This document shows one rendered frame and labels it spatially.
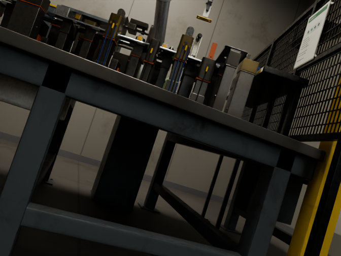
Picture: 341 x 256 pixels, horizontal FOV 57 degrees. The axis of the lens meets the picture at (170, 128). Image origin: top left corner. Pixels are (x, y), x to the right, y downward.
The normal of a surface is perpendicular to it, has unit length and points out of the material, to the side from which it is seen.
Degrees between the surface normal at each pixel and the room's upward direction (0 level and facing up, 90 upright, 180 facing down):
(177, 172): 90
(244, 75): 90
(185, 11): 90
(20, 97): 90
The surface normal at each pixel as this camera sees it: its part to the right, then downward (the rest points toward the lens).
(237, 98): 0.04, -0.05
